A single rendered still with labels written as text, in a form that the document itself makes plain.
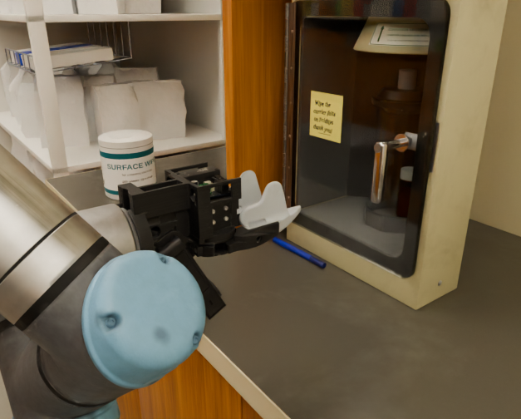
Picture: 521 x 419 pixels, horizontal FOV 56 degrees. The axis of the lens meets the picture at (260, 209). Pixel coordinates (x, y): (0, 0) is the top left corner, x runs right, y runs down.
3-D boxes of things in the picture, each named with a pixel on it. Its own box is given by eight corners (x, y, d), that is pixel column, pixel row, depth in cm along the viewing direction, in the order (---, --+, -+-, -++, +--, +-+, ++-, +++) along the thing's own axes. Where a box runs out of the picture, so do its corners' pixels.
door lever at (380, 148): (403, 199, 72) (389, 194, 74) (410, 135, 68) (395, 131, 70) (378, 206, 69) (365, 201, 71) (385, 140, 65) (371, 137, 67)
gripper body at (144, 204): (248, 177, 50) (138, 202, 43) (249, 252, 53) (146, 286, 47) (209, 160, 56) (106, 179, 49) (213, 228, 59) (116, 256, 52)
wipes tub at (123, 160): (144, 180, 134) (139, 126, 128) (165, 194, 124) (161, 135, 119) (97, 189, 127) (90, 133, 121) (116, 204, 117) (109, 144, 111)
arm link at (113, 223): (102, 303, 44) (74, 268, 50) (149, 287, 47) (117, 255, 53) (91, 228, 41) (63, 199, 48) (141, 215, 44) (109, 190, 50)
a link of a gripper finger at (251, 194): (287, 165, 59) (228, 182, 54) (286, 210, 62) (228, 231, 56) (269, 160, 62) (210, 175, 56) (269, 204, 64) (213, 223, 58)
